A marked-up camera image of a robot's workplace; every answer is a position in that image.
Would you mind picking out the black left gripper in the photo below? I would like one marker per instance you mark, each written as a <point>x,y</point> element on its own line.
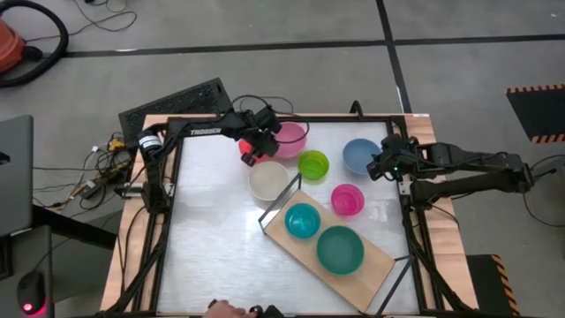
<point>260,128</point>

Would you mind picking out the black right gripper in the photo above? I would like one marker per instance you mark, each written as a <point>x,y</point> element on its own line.
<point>404,156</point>

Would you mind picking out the small orange plastic bowl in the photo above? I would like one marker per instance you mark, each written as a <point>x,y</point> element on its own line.
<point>243,146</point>

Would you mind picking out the large slate blue bowl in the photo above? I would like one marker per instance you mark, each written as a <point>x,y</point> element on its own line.
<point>359,154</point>

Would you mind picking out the large white bowl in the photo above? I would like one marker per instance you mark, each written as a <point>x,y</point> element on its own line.
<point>268,181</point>

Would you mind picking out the large light pink bowl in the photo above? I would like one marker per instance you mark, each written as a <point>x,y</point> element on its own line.
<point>291,141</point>

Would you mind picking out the small cyan plastic bowl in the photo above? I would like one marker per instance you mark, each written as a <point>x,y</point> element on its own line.
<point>303,221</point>

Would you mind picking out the large teal bowl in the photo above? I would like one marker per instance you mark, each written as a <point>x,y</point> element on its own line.
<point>340,250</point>

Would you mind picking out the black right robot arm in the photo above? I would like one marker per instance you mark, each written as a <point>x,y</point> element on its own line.
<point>476,161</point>

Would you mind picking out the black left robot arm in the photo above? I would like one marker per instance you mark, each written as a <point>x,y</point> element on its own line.
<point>207,128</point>

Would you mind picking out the small magenta plastic bowl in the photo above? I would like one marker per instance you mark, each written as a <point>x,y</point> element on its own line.
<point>348,199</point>

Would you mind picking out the small green plastic bowl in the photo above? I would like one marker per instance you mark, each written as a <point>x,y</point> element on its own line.
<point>313,165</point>

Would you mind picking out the person's hand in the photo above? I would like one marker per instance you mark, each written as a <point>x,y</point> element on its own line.
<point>227,309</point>

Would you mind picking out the black mat with hazard stripes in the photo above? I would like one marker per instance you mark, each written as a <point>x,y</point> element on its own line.
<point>490,282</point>
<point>538,115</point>

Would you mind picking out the grey laptop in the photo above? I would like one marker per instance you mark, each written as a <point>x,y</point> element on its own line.
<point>15,176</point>

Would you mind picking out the black mouse with red light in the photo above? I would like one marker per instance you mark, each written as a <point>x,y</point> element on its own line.
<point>30,291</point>

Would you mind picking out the black metal table frame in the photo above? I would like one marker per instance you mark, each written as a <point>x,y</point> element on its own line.
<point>421,265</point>

